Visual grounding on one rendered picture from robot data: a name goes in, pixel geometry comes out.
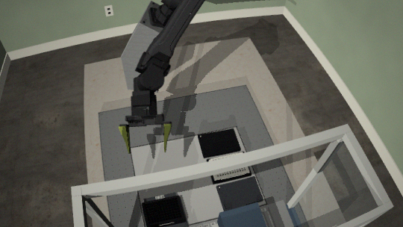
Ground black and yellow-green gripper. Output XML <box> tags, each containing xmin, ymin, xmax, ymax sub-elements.
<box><xmin>119</xmin><ymin>114</ymin><xmax>172</xmax><ymax>154</ymax></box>

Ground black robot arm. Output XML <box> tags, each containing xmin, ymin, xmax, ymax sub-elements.
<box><xmin>131</xmin><ymin>0</ymin><xmax>205</xmax><ymax>116</ymax></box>

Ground white well plate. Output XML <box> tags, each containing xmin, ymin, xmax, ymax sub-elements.
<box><xmin>209</xmin><ymin>152</ymin><xmax>250</xmax><ymax>181</ymax></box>

